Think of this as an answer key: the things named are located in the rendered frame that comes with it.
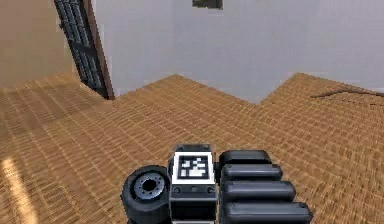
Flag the dark framed wall picture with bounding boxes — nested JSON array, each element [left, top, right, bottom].
[[192, 0, 224, 10]]

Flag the dark slatted room door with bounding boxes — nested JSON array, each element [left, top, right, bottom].
[[53, 0, 116, 101]]

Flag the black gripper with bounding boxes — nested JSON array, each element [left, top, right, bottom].
[[120, 164, 172, 224]]

